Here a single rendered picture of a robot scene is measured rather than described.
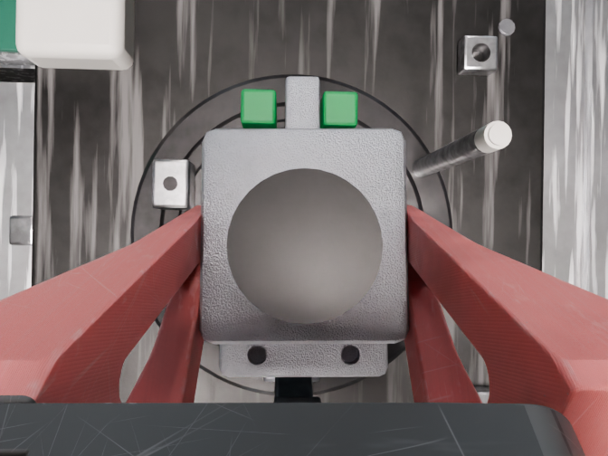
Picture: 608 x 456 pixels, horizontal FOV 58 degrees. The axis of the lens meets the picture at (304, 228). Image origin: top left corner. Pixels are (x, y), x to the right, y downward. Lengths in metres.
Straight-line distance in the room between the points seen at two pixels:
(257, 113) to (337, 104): 0.03
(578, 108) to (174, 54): 0.20
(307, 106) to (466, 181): 0.13
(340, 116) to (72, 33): 0.13
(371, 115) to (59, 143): 0.14
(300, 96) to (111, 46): 0.12
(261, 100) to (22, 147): 0.18
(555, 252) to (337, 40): 0.15
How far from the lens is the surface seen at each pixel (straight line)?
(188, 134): 0.24
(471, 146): 0.17
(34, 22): 0.27
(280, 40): 0.27
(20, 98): 0.35
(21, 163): 0.34
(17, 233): 0.29
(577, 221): 0.31
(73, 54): 0.26
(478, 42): 0.28
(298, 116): 0.16
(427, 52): 0.28
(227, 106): 0.24
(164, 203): 0.23
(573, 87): 0.31
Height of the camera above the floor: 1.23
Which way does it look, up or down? 87 degrees down
